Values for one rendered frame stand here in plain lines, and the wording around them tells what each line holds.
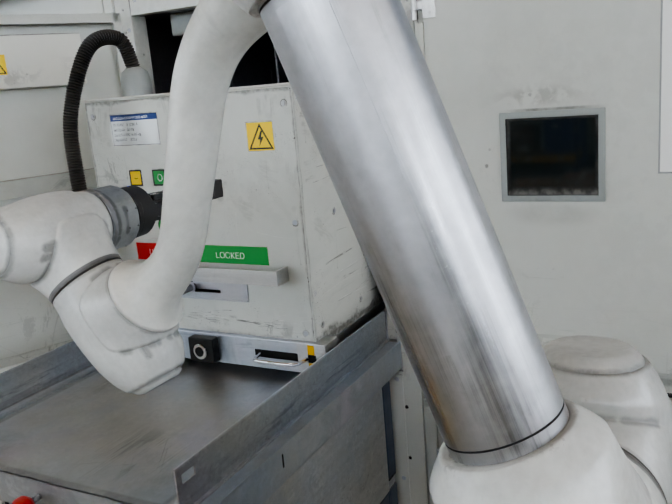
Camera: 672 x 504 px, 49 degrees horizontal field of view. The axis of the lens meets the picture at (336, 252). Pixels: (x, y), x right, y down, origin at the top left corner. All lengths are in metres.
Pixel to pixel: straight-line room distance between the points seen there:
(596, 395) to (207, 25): 0.52
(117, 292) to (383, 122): 0.47
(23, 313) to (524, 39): 1.21
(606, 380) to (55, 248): 0.63
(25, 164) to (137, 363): 0.92
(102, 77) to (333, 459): 1.01
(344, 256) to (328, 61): 0.95
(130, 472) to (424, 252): 0.76
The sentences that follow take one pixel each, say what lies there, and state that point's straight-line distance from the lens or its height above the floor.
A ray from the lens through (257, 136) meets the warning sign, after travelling 1.33.
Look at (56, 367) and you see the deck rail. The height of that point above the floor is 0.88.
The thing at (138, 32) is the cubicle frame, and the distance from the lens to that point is 1.82.
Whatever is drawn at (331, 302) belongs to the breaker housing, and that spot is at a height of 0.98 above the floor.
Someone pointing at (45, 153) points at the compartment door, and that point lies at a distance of 1.77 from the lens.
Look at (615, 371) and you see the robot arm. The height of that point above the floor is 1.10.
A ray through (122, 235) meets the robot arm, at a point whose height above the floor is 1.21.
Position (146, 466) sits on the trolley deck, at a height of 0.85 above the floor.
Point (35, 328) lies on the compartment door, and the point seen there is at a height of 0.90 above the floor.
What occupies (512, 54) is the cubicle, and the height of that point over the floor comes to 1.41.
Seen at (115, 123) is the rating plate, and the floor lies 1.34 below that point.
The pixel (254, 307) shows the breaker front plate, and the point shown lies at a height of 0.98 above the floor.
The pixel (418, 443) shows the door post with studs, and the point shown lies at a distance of 1.65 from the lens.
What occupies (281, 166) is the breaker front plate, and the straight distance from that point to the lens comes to 1.31.
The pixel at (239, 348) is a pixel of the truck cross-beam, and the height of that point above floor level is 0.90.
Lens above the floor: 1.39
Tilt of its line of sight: 13 degrees down
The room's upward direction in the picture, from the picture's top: 5 degrees counter-clockwise
